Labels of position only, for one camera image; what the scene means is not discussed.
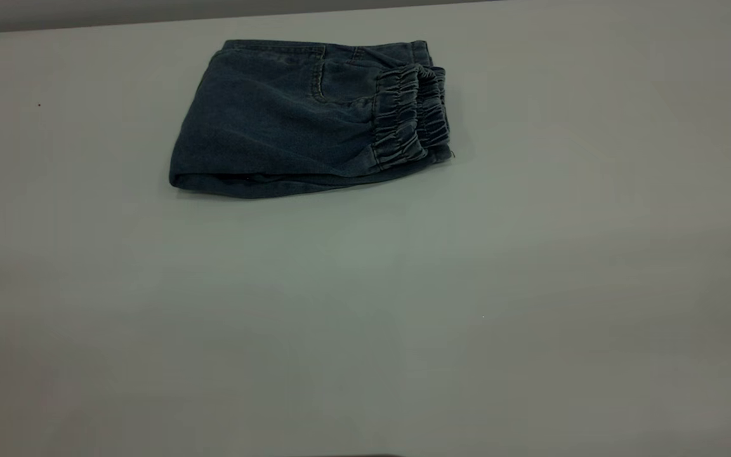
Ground blue denim shorts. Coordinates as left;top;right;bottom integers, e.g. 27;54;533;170
168;39;456;200

